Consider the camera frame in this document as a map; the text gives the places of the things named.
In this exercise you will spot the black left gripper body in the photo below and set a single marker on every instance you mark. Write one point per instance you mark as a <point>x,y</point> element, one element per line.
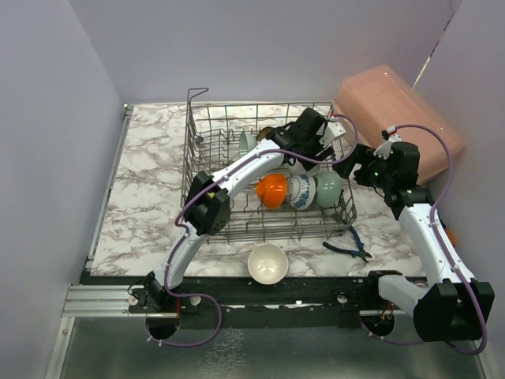
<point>314,150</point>

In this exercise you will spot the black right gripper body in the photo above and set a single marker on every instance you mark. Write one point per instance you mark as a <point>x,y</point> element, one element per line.
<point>374,171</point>

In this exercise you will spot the mint green ceramic bowl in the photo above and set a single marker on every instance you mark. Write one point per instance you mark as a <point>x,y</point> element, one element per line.
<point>328,188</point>

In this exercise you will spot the brown beige bowl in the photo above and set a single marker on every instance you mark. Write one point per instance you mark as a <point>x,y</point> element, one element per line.
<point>264,133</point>

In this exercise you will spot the white blue floral bowl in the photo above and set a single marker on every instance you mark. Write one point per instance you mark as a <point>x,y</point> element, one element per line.
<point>301,191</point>

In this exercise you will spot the teal ringed dark rim bowl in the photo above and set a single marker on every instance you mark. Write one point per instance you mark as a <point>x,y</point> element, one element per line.
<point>247,142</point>

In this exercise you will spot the orange bowl white inside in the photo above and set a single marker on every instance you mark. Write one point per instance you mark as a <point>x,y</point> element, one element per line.
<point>271,190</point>

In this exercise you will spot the cream white plain bowl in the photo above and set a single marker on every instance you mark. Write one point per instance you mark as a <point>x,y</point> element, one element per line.
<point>267,264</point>

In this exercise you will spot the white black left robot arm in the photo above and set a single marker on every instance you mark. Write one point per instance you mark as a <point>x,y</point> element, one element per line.
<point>207,208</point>

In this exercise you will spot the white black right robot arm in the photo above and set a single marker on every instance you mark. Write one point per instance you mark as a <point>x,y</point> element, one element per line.
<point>455,306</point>

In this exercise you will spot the pale blue white bowl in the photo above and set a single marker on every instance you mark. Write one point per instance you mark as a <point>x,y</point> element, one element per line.
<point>298,169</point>

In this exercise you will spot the pink translucent plastic storage box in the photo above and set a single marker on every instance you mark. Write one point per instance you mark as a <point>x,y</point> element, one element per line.
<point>379,98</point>

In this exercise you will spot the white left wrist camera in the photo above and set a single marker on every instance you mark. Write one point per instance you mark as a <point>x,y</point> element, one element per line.
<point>330,131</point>

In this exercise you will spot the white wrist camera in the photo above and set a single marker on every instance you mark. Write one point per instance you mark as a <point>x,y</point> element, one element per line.
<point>390,136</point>
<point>330,131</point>

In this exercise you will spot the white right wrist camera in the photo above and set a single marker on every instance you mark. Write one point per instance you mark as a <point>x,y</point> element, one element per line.
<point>390,136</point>

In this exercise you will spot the blue handled pliers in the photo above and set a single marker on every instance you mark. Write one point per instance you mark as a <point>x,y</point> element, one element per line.
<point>355,249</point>

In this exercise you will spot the orange black tool handle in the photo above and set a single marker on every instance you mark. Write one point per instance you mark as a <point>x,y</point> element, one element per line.
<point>450,236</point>

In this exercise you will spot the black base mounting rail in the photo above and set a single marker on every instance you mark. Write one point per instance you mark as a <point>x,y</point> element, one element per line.
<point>240,302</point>

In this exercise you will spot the aluminium extrusion frame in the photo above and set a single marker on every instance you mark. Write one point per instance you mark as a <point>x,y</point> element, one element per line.
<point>96,301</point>

